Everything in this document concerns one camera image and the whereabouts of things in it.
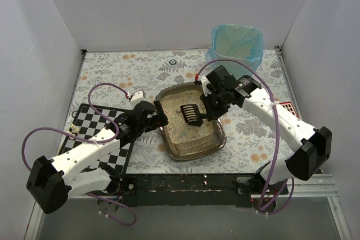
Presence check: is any black litter scoop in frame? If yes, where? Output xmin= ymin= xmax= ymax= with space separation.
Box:
xmin=180 ymin=104 xmax=206 ymax=127

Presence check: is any brown plastic litter box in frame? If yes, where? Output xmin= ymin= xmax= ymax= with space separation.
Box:
xmin=155 ymin=83 xmax=226 ymax=161

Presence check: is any black white chessboard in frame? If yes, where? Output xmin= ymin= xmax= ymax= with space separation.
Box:
xmin=70 ymin=103 xmax=133 ymax=176

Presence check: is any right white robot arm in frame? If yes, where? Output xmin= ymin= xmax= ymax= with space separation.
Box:
xmin=195 ymin=65 xmax=332 ymax=193

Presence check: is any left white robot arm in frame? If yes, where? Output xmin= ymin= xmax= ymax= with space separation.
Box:
xmin=26 ymin=101 xmax=168 ymax=214

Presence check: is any blue plastic bin liner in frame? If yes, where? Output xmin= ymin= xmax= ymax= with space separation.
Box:
xmin=206 ymin=24 xmax=264 ymax=78

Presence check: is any floral table mat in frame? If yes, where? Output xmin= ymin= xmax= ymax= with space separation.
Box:
xmin=65 ymin=49 xmax=291 ymax=174

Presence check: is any red toy block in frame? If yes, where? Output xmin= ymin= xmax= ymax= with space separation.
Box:
xmin=280 ymin=101 xmax=299 ymax=117

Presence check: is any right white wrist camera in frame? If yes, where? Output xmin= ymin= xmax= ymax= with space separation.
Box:
xmin=195 ymin=74 xmax=213 ymax=97

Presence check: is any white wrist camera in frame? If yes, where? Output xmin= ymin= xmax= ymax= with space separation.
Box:
xmin=127 ymin=91 xmax=146 ymax=106
xmin=195 ymin=74 xmax=213 ymax=97

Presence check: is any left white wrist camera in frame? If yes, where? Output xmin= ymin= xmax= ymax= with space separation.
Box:
xmin=127 ymin=91 xmax=146 ymax=106

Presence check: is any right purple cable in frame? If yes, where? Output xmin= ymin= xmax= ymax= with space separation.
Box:
xmin=195 ymin=59 xmax=295 ymax=215

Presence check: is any purple cable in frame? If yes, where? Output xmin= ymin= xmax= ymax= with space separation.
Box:
xmin=195 ymin=59 xmax=295 ymax=215
xmin=22 ymin=82 xmax=138 ymax=227

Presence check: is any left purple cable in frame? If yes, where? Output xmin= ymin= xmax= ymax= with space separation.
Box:
xmin=22 ymin=82 xmax=138 ymax=227

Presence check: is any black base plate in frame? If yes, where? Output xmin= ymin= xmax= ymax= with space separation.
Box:
xmin=99 ymin=173 xmax=266 ymax=207

